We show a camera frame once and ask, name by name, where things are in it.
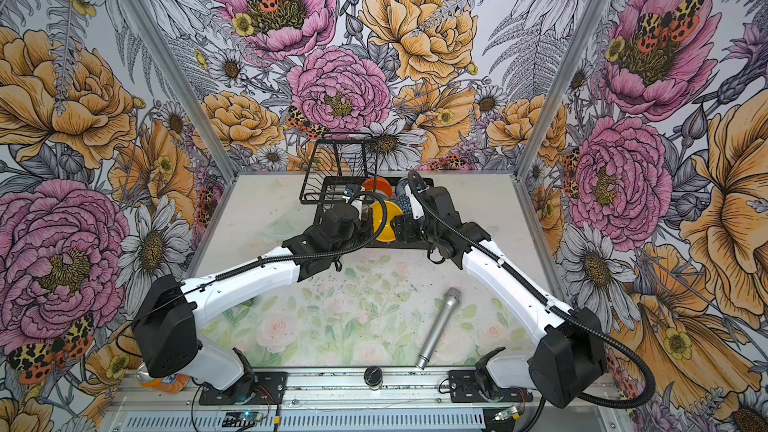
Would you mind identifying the green circuit board left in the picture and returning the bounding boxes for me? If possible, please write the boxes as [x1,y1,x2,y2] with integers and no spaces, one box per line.
[221,410,268,431]

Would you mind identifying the silver microphone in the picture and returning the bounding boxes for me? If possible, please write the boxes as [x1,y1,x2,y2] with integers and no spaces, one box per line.
[415,287,461,370]

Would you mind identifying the black wire dish rack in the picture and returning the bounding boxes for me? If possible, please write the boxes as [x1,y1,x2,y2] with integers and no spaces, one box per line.
[299,132,426,251]

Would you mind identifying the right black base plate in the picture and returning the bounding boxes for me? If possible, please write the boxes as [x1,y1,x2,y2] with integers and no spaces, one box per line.
[447,369,533,404]

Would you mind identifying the yellow plastic bowl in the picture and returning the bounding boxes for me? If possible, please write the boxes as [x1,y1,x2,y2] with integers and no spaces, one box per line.
[370,200,403,244]

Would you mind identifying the black knob on rail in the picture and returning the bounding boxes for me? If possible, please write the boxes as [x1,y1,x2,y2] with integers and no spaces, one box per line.
[363,366,383,391]

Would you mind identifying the orange soda can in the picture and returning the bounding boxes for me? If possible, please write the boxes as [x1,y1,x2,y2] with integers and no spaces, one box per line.
[136,367,190,394]

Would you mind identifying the green circuit board right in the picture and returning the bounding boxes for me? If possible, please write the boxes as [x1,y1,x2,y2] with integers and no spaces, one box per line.
[493,406,520,422]

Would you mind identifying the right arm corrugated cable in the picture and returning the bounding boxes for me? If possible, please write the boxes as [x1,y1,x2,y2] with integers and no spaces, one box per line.
[406,169,657,410]

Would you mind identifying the green circuit board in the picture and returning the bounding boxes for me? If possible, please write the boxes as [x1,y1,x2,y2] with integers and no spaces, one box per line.
[493,406,520,422]
[221,410,268,431]

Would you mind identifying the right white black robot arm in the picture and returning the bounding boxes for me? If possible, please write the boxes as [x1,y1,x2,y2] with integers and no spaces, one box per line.
[395,173,607,408]

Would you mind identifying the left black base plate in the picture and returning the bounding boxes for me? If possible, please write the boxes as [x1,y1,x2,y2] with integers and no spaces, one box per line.
[198,372,288,406]

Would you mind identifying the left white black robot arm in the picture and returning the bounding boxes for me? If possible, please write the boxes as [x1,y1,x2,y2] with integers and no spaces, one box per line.
[131,203,389,404]

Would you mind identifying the aluminium front rail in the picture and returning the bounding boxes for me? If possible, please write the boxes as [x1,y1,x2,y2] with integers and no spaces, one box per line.
[100,367,631,431]

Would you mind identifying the orange plastic bowl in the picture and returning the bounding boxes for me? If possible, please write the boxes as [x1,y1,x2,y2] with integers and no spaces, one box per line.
[362,176,393,198]

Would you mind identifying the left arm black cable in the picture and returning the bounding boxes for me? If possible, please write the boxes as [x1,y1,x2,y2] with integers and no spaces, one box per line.
[113,190,390,361]

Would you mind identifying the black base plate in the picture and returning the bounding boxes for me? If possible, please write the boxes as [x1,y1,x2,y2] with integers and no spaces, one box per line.
[447,369,533,404]
[198,372,288,406]

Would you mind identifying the blue triangle pattern bowl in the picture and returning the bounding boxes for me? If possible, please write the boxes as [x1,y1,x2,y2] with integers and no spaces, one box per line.
[395,194,412,216]

